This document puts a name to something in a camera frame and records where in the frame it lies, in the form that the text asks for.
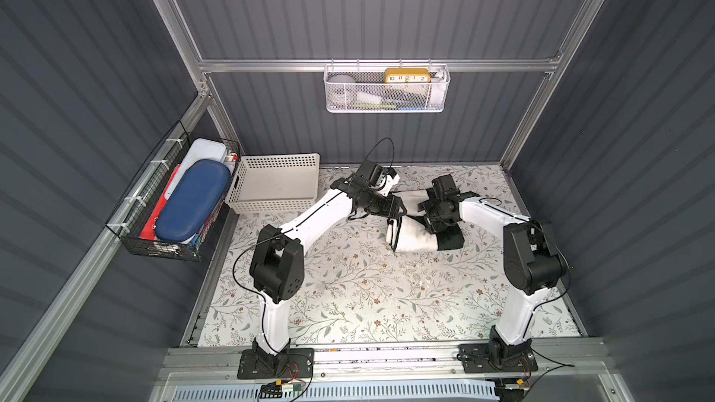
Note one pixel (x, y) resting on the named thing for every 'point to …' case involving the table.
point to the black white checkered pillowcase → (411, 233)
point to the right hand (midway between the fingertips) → (425, 212)
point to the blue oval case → (193, 200)
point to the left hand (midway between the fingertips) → (404, 214)
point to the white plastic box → (196, 151)
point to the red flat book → (149, 230)
